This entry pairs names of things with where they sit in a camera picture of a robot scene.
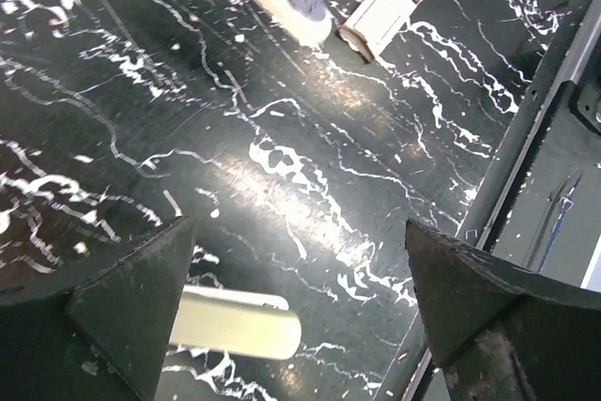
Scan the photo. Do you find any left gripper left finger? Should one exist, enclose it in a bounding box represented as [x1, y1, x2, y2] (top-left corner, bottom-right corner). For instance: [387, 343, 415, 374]
[1, 217, 195, 400]

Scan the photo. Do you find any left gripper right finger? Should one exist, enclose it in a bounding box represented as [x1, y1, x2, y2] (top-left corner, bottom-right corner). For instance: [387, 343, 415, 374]
[405, 219, 600, 400]

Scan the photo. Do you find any beige stapler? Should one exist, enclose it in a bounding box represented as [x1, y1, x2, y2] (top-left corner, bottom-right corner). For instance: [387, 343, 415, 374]
[169, 285, 301, 361]

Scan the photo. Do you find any white red staple box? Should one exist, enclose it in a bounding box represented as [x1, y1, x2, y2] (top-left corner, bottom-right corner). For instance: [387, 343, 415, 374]
[338, 0, 423, 62]

